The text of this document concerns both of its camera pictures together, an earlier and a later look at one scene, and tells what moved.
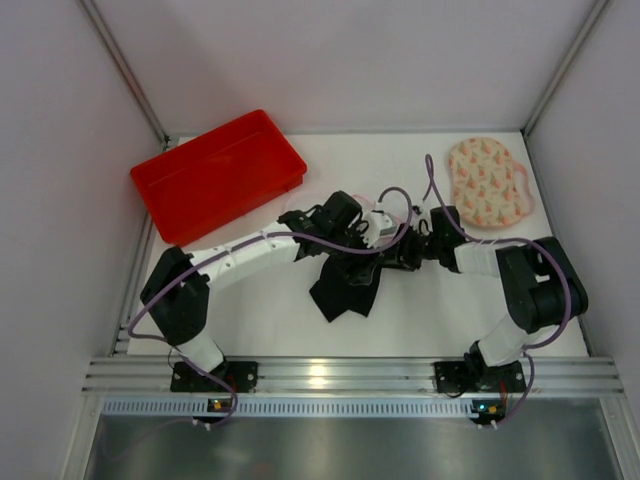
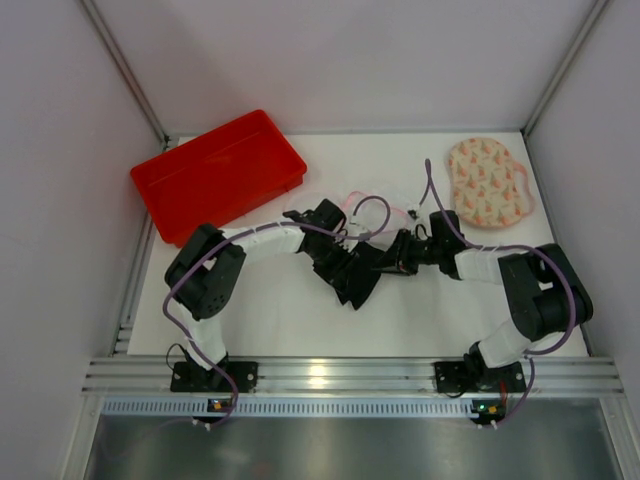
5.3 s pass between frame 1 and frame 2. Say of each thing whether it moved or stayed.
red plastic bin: stayed
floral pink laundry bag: stayed
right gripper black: stayed
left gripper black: moved
